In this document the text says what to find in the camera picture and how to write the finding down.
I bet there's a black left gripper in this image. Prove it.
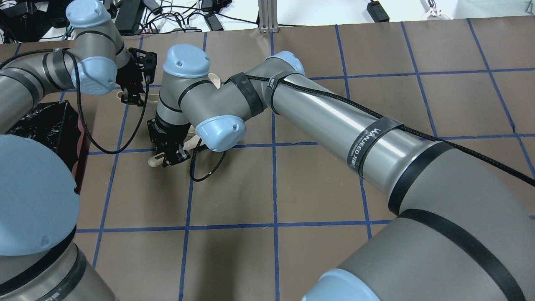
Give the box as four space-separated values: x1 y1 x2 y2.
116 47 158 105

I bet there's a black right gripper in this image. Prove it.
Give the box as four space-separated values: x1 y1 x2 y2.
147 118 191 144

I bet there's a beige hand brush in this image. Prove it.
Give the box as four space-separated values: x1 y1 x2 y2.
148 135 200 168

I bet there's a beige plastic dustpan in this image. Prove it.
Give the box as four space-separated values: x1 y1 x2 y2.
117 72 222 107

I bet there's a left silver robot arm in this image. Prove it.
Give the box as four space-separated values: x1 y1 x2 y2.
1 0 157 301

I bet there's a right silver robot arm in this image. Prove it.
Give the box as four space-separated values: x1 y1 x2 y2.
155 44 535 301

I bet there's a bin with black bag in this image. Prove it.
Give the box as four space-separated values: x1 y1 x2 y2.
6 101 89 194

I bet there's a black power adapter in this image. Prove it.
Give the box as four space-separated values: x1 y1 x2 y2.
366 0 390 23

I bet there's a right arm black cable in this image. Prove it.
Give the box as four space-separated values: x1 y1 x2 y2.
189 140 228 182

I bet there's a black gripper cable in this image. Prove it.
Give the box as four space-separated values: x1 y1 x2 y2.
0 49 152 155

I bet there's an aluminium frame post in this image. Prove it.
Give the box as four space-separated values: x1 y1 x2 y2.
258 0 279 33

